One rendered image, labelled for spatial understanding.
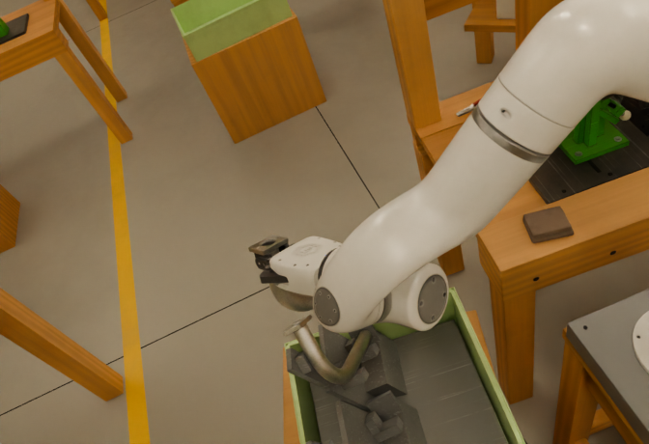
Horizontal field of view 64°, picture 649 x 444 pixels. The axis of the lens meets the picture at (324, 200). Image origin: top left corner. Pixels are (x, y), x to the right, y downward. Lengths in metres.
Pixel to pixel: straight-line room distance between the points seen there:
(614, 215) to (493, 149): 0.93
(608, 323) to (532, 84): 0.82
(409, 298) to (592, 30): 0.33
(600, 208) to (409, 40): 0.67
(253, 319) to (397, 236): 2.01
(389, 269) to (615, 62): 0.29
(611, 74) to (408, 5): 1.01
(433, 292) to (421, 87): 1.06
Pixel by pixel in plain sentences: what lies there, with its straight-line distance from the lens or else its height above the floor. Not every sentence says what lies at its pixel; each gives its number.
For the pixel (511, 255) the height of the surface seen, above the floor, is 0.90.
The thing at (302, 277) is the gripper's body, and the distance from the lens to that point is 0.74.
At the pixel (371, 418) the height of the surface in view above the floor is 0.97.
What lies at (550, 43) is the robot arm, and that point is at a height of 1.73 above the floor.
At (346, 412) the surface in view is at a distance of 1.09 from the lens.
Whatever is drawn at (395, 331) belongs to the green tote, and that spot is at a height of 0.87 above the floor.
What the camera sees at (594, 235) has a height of 0.90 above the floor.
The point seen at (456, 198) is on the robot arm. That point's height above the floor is 1.59.
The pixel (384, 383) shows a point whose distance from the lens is 1.20.
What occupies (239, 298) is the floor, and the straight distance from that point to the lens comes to 2.64.
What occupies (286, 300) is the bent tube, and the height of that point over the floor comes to 1.30.
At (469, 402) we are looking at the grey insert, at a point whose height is 0.85.
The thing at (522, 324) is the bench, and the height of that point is 0.58.
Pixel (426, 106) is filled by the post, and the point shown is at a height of 0.96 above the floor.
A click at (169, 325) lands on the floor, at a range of 2.75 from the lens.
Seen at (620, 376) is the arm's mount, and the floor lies 0.91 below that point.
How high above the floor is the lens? 2.02
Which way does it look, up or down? 46 degrees down
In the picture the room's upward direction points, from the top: 23 degrees counter-clockwise
